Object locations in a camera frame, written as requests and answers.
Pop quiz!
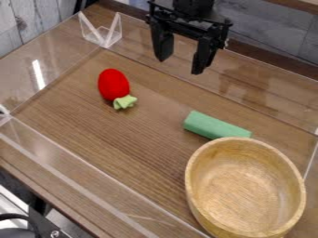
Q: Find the green foam block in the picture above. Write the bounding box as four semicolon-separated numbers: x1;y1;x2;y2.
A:
183;111;253;139

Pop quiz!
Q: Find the red plush strawberry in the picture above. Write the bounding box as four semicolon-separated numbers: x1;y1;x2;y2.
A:
98;69;138;110

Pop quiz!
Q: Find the clear acrylic enclosure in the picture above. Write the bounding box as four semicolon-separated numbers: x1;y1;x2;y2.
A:
0;9;318;238

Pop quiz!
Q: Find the black metal table bracket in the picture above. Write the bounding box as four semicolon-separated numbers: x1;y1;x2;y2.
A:
27;206;66;238

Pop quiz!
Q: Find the wooden bowl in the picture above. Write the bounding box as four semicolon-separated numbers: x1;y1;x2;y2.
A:
186;137;308;238

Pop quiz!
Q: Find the black cable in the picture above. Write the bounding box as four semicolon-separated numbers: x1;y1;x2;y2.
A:
0;212;35;231

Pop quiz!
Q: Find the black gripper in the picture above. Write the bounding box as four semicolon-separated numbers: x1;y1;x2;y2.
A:
149;0;234;75

